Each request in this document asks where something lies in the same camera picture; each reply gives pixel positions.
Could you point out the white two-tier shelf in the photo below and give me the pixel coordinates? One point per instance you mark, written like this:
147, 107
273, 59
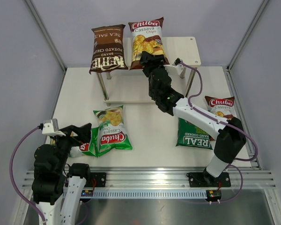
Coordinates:
131, 86

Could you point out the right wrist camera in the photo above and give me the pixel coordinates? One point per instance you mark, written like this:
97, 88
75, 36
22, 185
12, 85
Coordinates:
176, 68

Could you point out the green Chuba bag sideways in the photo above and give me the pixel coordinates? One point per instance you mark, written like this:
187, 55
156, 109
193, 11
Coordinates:
89, 149

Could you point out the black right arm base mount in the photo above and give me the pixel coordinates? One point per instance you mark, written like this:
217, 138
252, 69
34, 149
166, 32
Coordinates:
205, 180

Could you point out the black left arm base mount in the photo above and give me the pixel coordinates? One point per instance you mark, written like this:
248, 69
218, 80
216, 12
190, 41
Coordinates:
96, 178

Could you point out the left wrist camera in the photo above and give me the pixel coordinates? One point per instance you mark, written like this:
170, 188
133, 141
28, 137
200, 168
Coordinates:
51, 128

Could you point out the brown Chuba bag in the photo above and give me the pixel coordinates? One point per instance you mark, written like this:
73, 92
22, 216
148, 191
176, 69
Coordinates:
223, 107
146, 36

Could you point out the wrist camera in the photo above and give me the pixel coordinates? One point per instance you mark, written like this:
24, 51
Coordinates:
176, 68
51, 128

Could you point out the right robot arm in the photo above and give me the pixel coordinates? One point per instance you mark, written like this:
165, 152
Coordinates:
228, 134

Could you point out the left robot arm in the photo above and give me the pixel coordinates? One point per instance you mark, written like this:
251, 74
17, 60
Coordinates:
57, 195

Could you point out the green Chuba bag upright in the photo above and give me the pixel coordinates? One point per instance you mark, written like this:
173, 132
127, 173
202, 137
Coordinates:
112, 133

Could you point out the brown Kettle sea salt bag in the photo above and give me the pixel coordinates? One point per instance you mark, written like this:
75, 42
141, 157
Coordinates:
108, 49

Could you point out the white slotted cable duct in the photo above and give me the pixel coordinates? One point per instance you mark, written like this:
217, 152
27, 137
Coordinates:
145, 194

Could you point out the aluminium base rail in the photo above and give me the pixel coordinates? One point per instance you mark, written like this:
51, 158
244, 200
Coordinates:
174, 177

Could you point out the green Real chips bag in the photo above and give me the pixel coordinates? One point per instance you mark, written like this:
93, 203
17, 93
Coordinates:
189, 135

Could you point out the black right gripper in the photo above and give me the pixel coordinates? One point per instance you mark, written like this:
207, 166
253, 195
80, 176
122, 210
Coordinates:
147, 58

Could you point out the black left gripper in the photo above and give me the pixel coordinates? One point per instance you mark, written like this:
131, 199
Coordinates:
83, 133

